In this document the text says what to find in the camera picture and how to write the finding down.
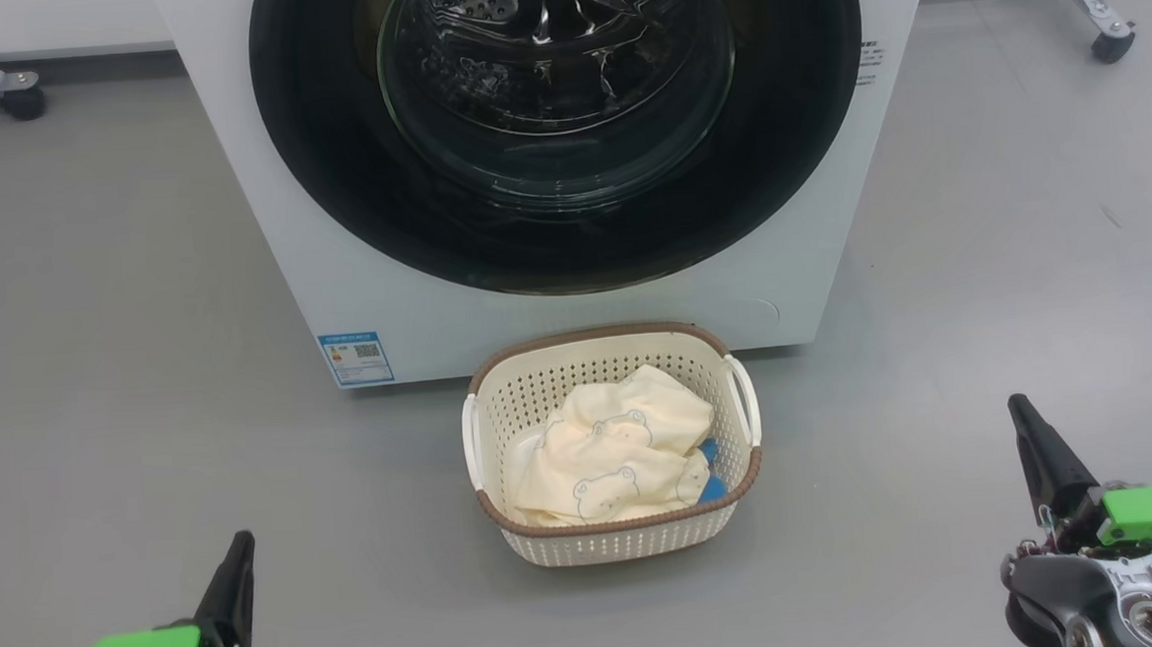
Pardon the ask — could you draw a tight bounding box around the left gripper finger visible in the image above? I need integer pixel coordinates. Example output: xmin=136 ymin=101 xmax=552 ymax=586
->
xmin=190 ymin=530 xmax=261 ymax=647

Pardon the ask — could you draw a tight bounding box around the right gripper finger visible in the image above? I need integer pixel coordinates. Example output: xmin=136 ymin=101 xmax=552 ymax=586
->
xmin=1006 ymin=390 xmax=1106 ymax=530

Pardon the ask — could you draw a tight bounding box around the cream bear print garment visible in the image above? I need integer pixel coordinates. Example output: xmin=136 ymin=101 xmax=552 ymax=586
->
xmin=537 ymin=360 xmax=718 ymax=466
xmin=500 ymin=410 xmax=732 ymax=530

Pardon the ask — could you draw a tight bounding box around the grey washing machine door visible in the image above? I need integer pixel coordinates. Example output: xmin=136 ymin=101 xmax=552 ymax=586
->
xmin=245 ymin=0 xmax=875 ymax=311

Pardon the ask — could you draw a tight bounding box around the white front-load washing machine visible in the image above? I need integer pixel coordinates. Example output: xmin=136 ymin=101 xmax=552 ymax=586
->
xmin=150 ymin=0 xmax=953 ymax=400

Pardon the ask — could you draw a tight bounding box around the blue energy label sticker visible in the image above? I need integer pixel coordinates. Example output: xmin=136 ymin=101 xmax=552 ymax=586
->
xmin=318 ymin=328 xmax=396 ymax=389

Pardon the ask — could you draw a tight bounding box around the cream basket with brown rim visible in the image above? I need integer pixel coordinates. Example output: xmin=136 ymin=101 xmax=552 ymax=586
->
xmin=456 ymin=317 xmax=769 ymax=572

